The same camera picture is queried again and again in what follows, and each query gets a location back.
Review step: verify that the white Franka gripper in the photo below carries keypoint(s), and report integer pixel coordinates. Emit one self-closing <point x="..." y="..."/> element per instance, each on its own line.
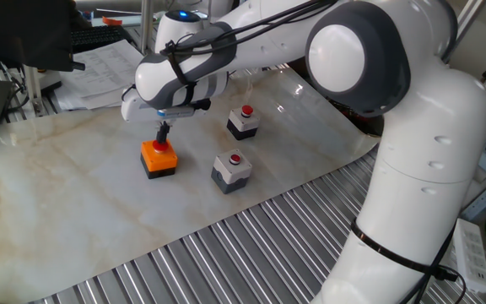
<point x="135" y="110"/>

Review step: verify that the orange box red mushroom button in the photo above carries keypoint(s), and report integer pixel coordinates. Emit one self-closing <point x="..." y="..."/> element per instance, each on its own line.
<point x="158" y="160"/>

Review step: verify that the white grey box red button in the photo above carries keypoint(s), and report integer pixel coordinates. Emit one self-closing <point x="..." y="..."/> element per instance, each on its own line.
<point x="231" y="173"/>

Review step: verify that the white black box red button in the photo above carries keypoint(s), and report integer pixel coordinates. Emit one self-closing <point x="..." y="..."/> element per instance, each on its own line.
<point x="243" y="124"/>

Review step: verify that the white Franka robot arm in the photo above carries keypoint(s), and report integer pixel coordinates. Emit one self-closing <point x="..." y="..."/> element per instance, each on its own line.
<point x="428" y="126"/>

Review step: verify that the stack of printed papers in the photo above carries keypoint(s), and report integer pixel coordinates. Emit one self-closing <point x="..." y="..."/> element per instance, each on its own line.
<point x="99" y="72"/>

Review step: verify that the marble pattern table mat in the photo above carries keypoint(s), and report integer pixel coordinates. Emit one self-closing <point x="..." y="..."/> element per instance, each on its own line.
<point x="78" y="211"/>

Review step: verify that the black computer keyboard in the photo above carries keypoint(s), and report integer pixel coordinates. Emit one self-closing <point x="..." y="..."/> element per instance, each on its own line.
<point x="95" y="38"/>

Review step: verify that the orange tape piece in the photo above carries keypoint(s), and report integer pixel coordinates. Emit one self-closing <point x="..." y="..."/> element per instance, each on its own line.
<point x="112" y="21"/>

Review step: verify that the black monitor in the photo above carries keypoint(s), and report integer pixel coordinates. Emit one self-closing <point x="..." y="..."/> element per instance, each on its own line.
<point x="23" y="34"/>

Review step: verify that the white power strip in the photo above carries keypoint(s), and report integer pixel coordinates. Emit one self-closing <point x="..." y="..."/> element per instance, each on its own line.
<point x="473" y="253"/>

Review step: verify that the metal wrist bracket blue caps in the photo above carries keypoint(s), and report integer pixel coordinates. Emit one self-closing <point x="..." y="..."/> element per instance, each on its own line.
<point x="179" y="113"/>

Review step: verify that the aluminium profile post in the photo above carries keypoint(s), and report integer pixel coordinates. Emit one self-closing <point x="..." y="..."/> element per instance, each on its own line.
<point x="35" y="90"/>
<point x="471" y="17"/>
<point x="147" y="29"/>

